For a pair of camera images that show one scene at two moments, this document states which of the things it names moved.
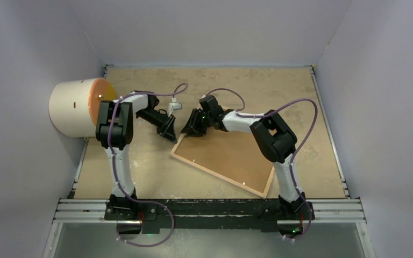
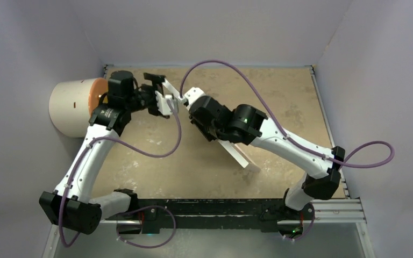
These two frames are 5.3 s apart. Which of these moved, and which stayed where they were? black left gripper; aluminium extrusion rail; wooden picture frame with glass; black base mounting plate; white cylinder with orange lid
Moved: black left gripper; wooden picture frame with glass
Stayed: black base mounting plate; white cylinder with orange lid; aluminium extrusion rail
